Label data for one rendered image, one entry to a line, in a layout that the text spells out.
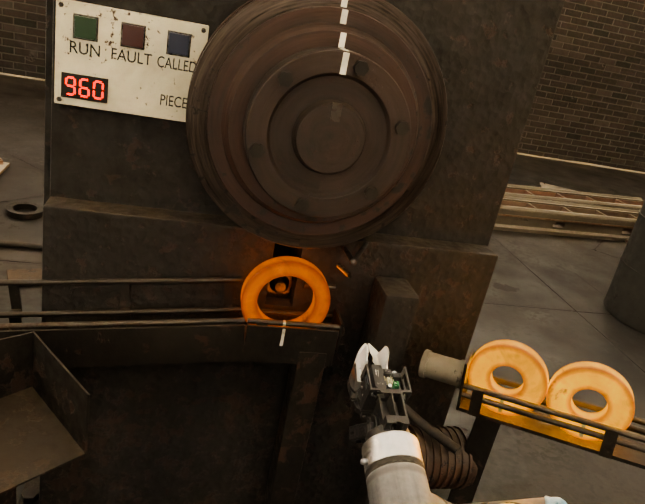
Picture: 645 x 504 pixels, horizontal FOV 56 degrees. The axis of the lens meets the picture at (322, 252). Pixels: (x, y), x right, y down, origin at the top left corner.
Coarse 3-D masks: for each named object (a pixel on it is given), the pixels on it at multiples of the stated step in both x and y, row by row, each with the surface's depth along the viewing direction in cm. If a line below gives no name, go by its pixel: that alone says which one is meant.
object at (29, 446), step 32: (0, 352) 100; (32, 352) 104; (0, 384) 102; (32, 384) 106; (64, 384) 96; (0, 416) 99; (32, 416) 100; (64, 416) 98; (0, 448) 93; (32, 448) 94; (64, 448) 95; (0, 480) 88
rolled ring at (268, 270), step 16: (288, 256) 122; (256, 272) 119; (272, 272) 120; (288, 272) 120; (304, 272) 121; (320, 272) 123; (256, 288) 120; (320, 288) 123; (256, 304) 122; (320, 304) 124; (288, 320) 128; (304, 320) 125; (320, 320) 126
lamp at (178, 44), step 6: (174, 36) 109; (180, 36) 109; (186, 36) 109; (174, 42) 110; (180, 42) 110; (186, 42) 110; (168, 48) 110; (174, 48) 110; (180, 48) 110; (186, 48) 110; (180, 54) 110; (186, 54) 111
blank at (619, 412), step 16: (576, 368) 113; (592, 368) 112; (608, 368) 113; (560, 384) 115; (576, 384) 114; (592, 384) 113; (608, 384) 111; (624, 384) 111; (560, 400) 116; (608, 400) 112; (624, 400) 111; (592, 416) 116; (608, 416) 113; (624, 416) 112; (576, 432) 116
